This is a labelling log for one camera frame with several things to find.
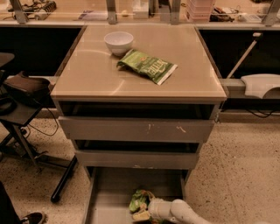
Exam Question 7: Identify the black cable on floor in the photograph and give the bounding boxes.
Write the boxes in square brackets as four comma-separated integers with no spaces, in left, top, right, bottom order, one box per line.
[27,107,60,137]

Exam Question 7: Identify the black chair with stand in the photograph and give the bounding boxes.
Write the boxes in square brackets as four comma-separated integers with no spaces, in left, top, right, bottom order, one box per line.
[0,52,79,204]

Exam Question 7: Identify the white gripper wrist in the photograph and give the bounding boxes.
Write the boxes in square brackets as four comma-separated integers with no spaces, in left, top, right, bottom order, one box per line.
[132,190,174,221]

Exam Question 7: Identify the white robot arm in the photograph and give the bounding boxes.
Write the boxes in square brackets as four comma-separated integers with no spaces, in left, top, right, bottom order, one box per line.
[129,190,212,224]

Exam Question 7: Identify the white stick with knob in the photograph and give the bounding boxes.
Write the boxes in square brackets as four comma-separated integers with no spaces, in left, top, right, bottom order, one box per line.
[227,32,263,79]

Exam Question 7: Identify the grey bottom drawer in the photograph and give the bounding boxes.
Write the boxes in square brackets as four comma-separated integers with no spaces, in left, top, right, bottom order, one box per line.
[81,167,185,224]

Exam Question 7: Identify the green kettle chip bag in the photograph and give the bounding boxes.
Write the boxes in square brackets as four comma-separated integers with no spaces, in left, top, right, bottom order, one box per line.
[116,49,178,86]

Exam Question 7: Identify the grey drawer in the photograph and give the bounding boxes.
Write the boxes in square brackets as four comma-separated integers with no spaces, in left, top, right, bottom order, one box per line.
[81,167,185,224]
[59,116,214,143]
[75,150,199,170]

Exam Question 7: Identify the white bowl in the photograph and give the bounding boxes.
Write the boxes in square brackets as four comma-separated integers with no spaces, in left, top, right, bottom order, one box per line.
[104,31,134,56]

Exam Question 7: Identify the black shoe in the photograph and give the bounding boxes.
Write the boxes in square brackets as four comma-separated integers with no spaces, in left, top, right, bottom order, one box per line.
[20,212,46,224]

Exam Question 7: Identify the pink stacked bins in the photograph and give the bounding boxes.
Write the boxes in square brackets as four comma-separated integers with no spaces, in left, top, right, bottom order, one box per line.
[185,0,216,22]

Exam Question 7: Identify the grey top drawer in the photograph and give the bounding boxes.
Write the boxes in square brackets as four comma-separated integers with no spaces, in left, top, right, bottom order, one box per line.
[59,116,214,143]

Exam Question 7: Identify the grey drawer cabinet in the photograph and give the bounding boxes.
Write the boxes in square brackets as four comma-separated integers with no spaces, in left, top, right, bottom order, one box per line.
[50,24,228,224]

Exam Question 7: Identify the dark trouser leg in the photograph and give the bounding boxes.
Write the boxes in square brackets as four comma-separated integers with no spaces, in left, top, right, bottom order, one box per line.
[0,182,20,224]

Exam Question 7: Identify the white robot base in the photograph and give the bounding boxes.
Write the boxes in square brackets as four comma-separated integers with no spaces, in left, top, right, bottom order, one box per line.
[241,73,280,99]

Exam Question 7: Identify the grey middle drawer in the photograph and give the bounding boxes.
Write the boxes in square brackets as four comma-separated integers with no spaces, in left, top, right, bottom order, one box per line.
[75,150,199,170]

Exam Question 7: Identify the green rice chip bag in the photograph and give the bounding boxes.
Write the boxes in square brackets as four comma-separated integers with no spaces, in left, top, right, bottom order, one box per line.
[129,189,150,214]

